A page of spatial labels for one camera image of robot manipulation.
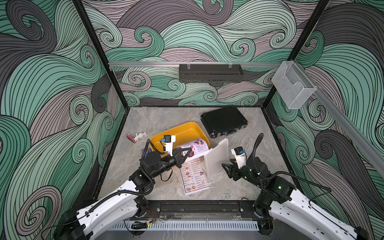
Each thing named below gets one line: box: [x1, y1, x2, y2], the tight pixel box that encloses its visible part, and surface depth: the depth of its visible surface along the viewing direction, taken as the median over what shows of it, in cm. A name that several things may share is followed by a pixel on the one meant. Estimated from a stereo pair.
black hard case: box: [200, 105, 249, 138], surface depth 106 cm
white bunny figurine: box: [133, 132, 147, 142], surface depth 101 cm
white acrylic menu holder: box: [204, 138, 229, 178], surface depth 79 cm
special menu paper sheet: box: [176, 138, 210, 160], surface depth 71 cm
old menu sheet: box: [180, 158, 210, 196], surface depth 85 cm
